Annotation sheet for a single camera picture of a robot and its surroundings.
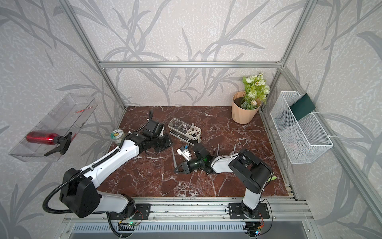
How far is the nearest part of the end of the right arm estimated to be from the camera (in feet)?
2.32

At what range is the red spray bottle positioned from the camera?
1.78ft

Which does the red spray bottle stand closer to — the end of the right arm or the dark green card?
the end of the right arm

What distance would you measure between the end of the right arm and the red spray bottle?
0.48 meters
